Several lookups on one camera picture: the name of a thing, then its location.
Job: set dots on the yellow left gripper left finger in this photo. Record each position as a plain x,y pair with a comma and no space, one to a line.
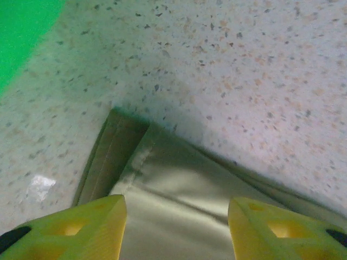
67,238

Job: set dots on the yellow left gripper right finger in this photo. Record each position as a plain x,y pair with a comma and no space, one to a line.
284,238

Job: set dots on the khaki olive skirt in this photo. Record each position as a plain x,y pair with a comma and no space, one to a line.
176,189

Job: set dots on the green plastic basket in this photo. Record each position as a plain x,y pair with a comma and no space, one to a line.
16,27

